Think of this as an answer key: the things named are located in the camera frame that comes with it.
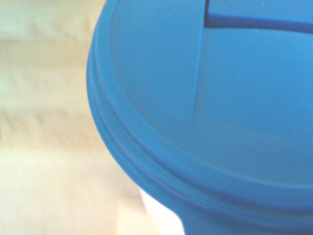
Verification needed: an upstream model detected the blue plastic cup lid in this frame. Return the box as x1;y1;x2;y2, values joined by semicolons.
86;0;313;235

